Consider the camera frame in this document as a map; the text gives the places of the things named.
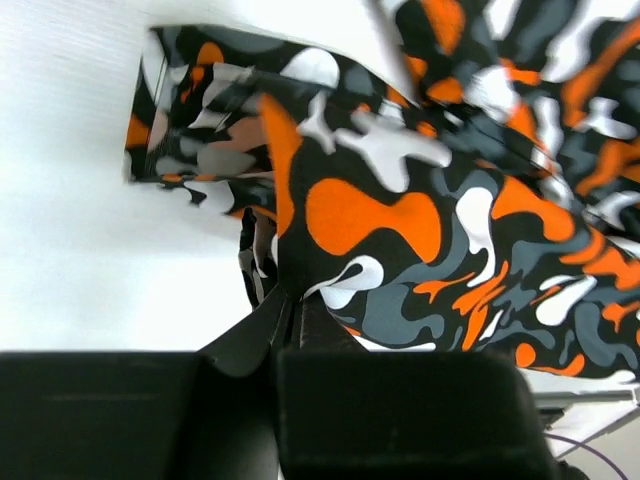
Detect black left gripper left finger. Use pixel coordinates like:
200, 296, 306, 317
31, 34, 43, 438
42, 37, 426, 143
1, 292, 290, 479

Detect orange camouflage shorts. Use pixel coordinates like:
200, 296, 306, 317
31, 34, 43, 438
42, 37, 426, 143
124, 1, 639, 382

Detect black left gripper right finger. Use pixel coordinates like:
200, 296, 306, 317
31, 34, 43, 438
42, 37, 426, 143
275, 298, 555, 479

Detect aluminium table edge rail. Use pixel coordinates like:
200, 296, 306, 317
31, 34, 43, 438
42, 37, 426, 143
533, 387, 639, 410

